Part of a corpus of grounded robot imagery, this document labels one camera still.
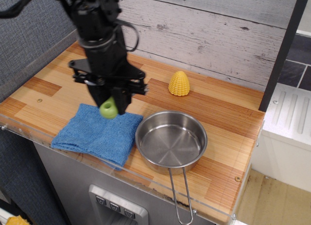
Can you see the dark right upright post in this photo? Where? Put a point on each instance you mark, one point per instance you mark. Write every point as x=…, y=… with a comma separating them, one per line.
x=290, y=33

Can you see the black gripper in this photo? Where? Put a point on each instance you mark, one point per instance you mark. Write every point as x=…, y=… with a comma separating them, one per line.
x=106, y=72

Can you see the yellow toy corn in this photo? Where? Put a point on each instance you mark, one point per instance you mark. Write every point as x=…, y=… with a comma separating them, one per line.
x=179, y=84

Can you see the blue folded cloth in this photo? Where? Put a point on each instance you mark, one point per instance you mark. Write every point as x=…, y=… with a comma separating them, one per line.
x=90, y=133

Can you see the yellow object at bottom left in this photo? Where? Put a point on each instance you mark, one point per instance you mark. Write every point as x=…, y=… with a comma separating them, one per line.
x=17, y=220

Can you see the green handled grey spatula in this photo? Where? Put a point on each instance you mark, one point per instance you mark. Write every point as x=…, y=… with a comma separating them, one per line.
x=108, y=109

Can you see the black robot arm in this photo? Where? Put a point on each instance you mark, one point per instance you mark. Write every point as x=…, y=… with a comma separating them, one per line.
x=96, y=19

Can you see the white ridged appliance top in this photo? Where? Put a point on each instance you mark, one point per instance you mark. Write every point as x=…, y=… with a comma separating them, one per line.
x=289, y=113

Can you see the steel pan with wire handle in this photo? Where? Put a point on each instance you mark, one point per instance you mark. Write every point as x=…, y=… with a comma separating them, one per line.
x=172, y=143

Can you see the grey control panel with buttons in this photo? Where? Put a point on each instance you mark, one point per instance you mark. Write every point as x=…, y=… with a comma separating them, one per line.
x=111, y=209

